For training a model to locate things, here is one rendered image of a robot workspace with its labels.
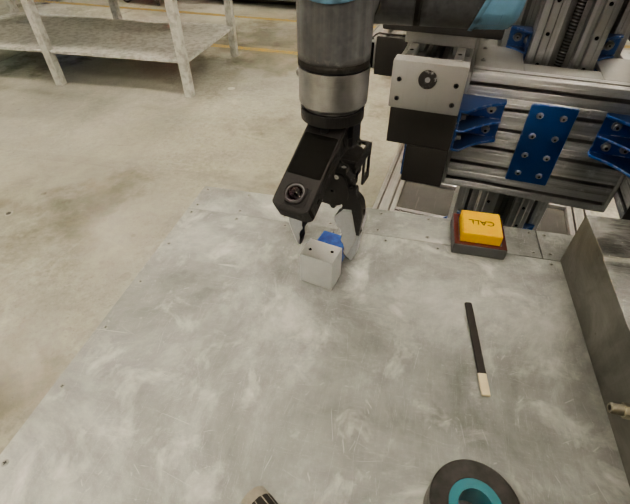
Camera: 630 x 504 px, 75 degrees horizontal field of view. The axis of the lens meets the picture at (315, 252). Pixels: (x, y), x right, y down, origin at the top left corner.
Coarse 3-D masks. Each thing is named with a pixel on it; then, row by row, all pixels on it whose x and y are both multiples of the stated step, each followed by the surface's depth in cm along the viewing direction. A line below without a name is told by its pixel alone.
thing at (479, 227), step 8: (464, 216) 66; (472, 216) 66; (480, 216) 66; (488, 216) 66; (496, 216) 66; (464, 224) 64; (472, 224) 64; (480, 224) 64; (488, 224) 64; (496, 224) 64; (464, 232) 63; (472, 232) 63; (480, 232) 63; (488, 232) 63; (496, 232) 63; (464, 240) 64; (472, 240) 63; (480, 240) 63; (488, 240) 63; (496, 240) 62
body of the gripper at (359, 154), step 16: (304, 112) 44; (336, 128) 44; (352, 128) 49; (352, 144) 50; (368, 144) 51; (352, 160) 48; (368, 160) 53; (336, 176) 48; (352, 176) 48; (368, 176) 55; (336, 192) 49
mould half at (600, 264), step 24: (600, 216) 57; (576, 240) 59; (600, 240) 53; (624, 240) 53; (576, 264) 58; (600, 264) 51; (624, 264) 50; (576, 288) 57; (600, 288) 51; (624, 288) 48; (576, 312) 56; (600, 312) 50; (624, 312) 45; (600, 336) 49; (624, 336) 44; (600, 360) 48; (624, 360) 44; (600, 384) 47; (624, 384) 43; (624, 432) 42; (624, 456) 41
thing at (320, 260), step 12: (312, 240) 59; (324, 240) 61; (336, 240) 61; (300, 252) 57; (312, 252) 57; (324, 252) 57; (336, 252) 57; (300, 264) 58; (312, 264) 57; (324, 264) 56; (336, 264) 57; (312, 276) 59; (324, 276) 57; (336, 276) 59
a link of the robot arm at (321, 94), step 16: (304, 80) 42; (320, 80) 40; (336, 80) 40; (352, 80) 40; (368, 80) 42; (304, 96) 43; (320, 96) 41; (336, 96) 41; (352, 96) 41; (320, 112) 43; (336, 112) 42; (352, 112) 43
